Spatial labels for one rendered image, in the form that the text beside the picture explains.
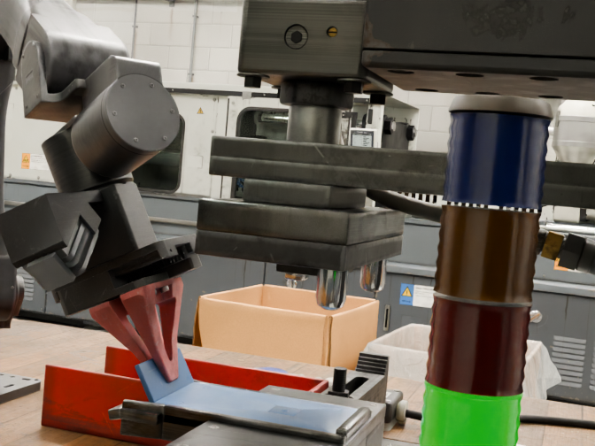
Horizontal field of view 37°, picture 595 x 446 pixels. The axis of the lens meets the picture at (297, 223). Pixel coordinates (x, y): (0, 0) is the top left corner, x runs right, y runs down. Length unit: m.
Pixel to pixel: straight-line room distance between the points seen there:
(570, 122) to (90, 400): 4.62
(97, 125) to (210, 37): 7.36
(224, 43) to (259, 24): 7.31
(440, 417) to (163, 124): 0.35
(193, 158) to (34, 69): 5.03
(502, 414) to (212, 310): 2.73
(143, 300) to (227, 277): 4.94
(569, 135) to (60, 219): 4.82
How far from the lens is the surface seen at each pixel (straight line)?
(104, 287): 0.67
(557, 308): 5.09
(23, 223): 0.62
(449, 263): 0.34
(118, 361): 1.00
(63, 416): 0.90
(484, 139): 0.34
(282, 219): 0.56
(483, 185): 0.34
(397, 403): 1.00
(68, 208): 0.62
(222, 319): 3.04
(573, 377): 5.13
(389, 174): 0.58
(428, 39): 0.55
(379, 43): 0.56
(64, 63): 0.71
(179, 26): 8.15
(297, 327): 2.93
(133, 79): 0.64
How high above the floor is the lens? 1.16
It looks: 3 degrees down
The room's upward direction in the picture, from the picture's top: 5 degrees clockwise
